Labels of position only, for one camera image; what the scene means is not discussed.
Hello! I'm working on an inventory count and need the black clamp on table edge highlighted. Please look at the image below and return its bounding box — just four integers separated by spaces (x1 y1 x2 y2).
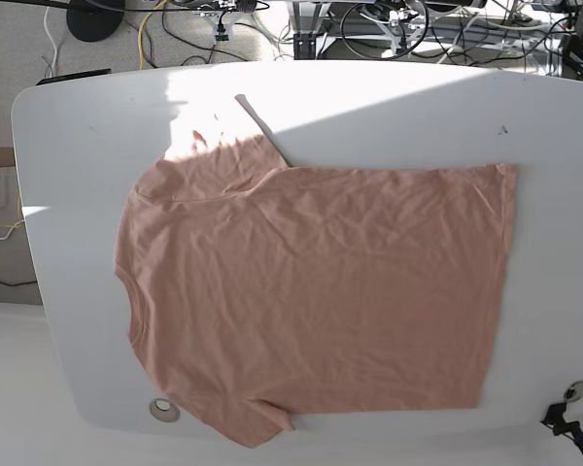
540 402 583 456

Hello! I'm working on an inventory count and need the silver table grommet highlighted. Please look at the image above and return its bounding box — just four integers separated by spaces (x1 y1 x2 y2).
149 398 181 423
564 380 583 403

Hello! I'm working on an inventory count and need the yellow cable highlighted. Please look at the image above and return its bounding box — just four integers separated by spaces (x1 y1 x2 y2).
137 0 169 71

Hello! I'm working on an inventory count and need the black round stand base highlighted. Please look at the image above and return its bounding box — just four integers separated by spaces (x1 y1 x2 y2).
66 0 125 43

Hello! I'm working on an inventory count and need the silver table grommet left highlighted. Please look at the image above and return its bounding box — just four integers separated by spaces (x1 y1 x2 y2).
149 398 181 423

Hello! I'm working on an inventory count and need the black table leg bracket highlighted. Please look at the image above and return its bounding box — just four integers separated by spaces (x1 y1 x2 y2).
292 32 317 60

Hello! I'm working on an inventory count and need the silver table grommet right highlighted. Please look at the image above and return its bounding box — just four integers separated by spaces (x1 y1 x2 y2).
564 380 583 403

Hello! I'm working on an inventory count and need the pink T-shirt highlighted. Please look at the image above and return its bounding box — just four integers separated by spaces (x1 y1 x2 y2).
114 101 517 448

